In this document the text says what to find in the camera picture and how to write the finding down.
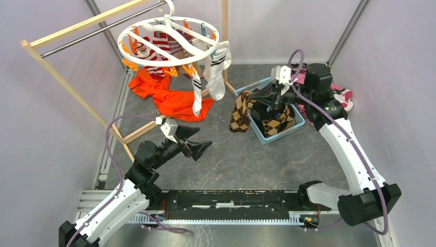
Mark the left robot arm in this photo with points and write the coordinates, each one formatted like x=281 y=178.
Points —
x=136 y=190

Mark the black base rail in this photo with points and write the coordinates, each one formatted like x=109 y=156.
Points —
x=230 y=207

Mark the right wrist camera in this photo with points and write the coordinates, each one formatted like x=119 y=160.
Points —
x=281 y=75

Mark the white round clip hanger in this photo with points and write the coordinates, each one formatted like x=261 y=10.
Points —
x=168 y=40

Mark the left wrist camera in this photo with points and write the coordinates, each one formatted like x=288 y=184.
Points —
x=168 y=126

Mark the wooden drying rack frame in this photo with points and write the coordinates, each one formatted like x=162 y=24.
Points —
x=32 y=49

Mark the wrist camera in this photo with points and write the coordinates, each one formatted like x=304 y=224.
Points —
x=168 y=126
x=281 y=75

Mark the pink camouflage trousers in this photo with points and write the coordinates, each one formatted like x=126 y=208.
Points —
x=314 y=82

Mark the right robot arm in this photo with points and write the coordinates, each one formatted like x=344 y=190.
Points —
x=369 y=195

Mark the red white striped sock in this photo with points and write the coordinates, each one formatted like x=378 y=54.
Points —
x=144 y=52

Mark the light blue laundry basket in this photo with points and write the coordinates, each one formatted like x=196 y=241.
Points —
x=260 y=112

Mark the brown argyle sock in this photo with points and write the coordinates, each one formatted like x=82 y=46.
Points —
x=240 y=122
x=279 y=122

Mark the white sock with black stripes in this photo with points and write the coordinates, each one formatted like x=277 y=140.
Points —
x=215 y=64

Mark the metal hanging rod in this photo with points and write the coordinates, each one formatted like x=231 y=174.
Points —
x=101 y=30

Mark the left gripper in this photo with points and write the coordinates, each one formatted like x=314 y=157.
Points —
x=196 y=148

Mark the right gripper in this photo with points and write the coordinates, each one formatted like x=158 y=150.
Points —
x=271 y=91

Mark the orange cloth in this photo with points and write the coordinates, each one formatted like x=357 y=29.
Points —
x=171 y=103

